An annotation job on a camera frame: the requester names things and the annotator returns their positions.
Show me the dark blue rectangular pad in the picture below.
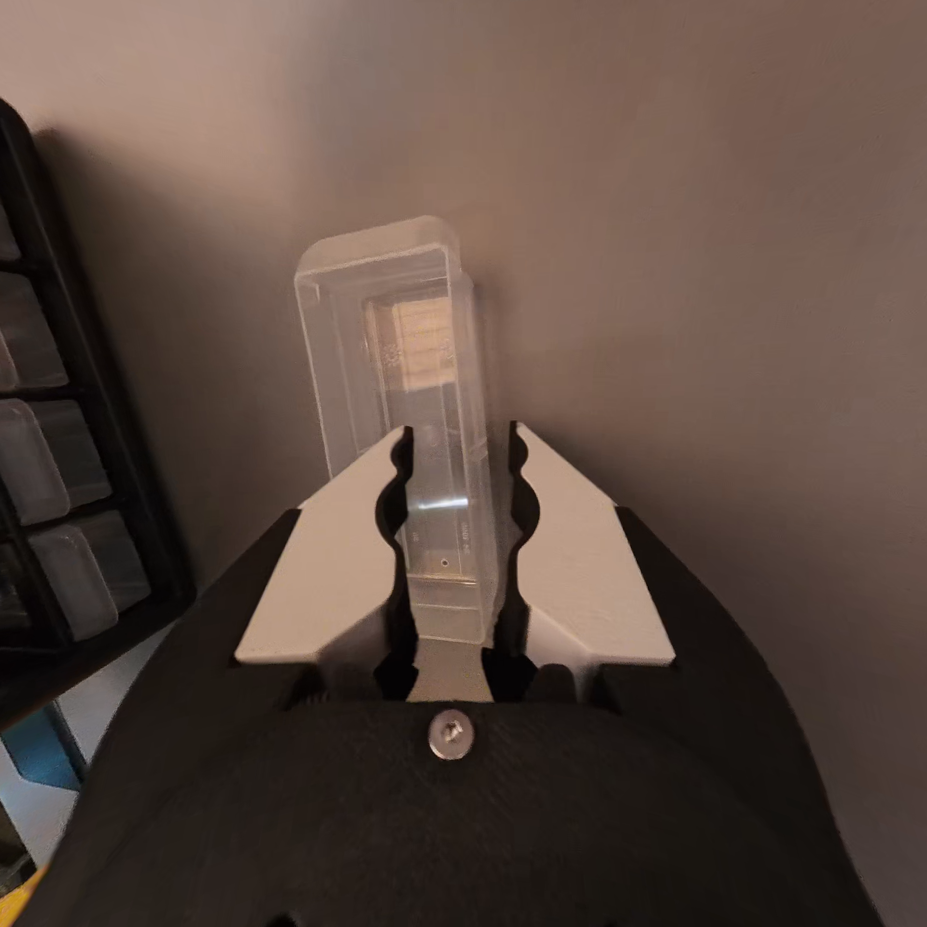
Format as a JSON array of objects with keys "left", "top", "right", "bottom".
[{"left": 0, "top": 704, "right": 85, "bottom": 792}]

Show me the yellow plastic bin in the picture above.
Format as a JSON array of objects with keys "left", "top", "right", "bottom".
[{"left": 0, "top": 862, "right": 52, "bottom": 927}]

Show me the set of clear cabinet drawers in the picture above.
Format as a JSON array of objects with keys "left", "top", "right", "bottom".
[{"left": 0, "top": 206, "right": 153, "bottom": 642}]

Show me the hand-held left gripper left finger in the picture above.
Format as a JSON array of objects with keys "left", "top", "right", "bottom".
[{"left": 234, "top": 426, "right": 422, "bottom": 701}]

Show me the clear plastic drawer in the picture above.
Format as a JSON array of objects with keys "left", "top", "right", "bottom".
[{"left": 295, "top": 215, "right": 504, "bottom": 646}]

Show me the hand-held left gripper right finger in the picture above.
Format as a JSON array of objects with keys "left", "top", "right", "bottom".
[{"left": 481, "top": 420, "right": 678, "bottom": 701}]

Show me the black drawer cabinet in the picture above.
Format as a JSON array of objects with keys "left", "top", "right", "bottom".
[{"left": 0, "top": 98, "right": 198, "bottom": 729}]

